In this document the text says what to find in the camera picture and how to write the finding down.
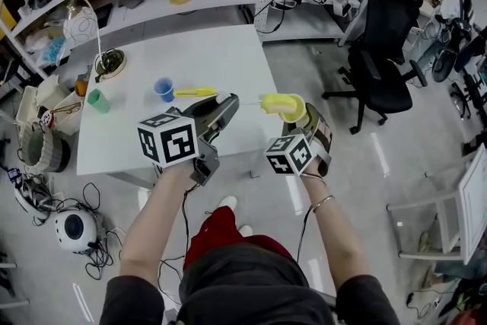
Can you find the person's right forearm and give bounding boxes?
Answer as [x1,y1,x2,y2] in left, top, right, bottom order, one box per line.
[302,170,372,292]

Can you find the tangle of black cables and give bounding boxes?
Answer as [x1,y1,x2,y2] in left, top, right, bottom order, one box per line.
[32,182,123,281]

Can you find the white round floor device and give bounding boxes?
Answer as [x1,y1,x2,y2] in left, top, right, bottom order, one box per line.
[54,211,98,254]

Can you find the blue plastic cup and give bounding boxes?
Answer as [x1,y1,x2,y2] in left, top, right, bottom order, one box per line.
[153,77,176,103]

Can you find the thin metal bracelet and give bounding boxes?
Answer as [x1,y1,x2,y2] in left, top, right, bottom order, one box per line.
[312,194,336,213]

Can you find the yellow plastic cup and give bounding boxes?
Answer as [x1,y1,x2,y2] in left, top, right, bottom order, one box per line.
[277,94,307,124]

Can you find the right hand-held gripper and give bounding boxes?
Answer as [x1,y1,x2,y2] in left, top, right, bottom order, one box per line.
[265,102,334,177]

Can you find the white storage bin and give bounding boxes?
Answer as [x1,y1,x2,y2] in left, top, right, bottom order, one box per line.
[14,85,41,126]

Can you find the person's left forearm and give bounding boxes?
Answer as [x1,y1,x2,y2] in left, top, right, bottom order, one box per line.
[119,163,199,286]

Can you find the white globe brass desk lamp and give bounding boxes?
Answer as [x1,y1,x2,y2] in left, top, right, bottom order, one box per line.
[62,0,127,83]

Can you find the green plastic cup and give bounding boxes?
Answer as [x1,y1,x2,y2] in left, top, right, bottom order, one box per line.
[86,88,111,114]

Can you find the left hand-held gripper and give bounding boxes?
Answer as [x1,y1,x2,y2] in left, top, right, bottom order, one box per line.
[137,92,240,186]

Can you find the long white shelf unit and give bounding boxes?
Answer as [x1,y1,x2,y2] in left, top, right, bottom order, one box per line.
[0,0,263,81]

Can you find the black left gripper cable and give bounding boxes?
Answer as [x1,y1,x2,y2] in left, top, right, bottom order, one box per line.
[158,180,201,305]

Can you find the white slatted basket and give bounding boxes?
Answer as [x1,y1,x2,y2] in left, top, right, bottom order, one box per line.
[51,91,83,136]

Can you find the black flat box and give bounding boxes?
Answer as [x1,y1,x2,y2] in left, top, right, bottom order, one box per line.
[94,2,114,27]

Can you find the bag of blue packets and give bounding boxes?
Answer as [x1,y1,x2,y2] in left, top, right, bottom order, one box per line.
[41,36,66,64]

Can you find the white metal-frame table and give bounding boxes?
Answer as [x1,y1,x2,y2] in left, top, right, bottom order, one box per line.
[387,142,487,266]

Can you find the orange jar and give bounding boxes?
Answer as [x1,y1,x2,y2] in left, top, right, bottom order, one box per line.
[74,74,91,97]

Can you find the person's dark grey shirt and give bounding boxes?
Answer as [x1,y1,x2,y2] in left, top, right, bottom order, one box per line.
[99,243,400,325]

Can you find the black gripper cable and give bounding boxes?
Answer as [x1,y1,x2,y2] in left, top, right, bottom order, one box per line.
[158,180,201,305]
[295,203,317,264]

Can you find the grey woven basket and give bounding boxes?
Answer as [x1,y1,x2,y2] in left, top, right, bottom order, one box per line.
[18,123,72,173]

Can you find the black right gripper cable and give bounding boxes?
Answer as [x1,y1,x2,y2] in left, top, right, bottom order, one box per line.
[295,203,317,264]

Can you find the person's red trousers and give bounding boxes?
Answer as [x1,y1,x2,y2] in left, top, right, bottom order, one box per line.
[183,206,294,271]

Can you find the black office chair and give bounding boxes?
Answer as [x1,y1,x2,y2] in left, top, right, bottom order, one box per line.
[322,0,429,135]

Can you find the person's right hand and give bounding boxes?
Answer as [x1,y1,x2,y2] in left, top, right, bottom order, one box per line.
[314,120,333,151]

